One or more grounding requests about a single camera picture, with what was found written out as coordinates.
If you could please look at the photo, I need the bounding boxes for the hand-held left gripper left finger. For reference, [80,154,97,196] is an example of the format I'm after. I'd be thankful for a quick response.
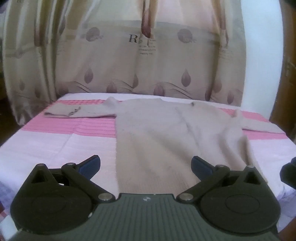
[27,154,115,203]

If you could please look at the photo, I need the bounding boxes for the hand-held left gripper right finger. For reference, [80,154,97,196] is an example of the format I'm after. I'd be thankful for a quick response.
[176,156,266,202]

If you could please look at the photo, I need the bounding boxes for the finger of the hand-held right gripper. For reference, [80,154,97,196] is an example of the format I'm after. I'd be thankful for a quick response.
[280,157,296,189]

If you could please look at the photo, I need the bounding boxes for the beige knit sweater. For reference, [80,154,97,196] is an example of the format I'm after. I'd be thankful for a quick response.
[44,97,285,194]

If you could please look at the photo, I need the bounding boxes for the pink striped bed sheet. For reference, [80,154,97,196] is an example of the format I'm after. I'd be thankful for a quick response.
[0,93,296,234]

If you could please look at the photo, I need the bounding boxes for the brown wooden door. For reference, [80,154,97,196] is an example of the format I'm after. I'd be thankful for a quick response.
[269,0,296,139]

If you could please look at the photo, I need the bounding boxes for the beige leaf print curtain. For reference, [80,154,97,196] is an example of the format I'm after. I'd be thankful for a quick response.
[2,0,246,121]

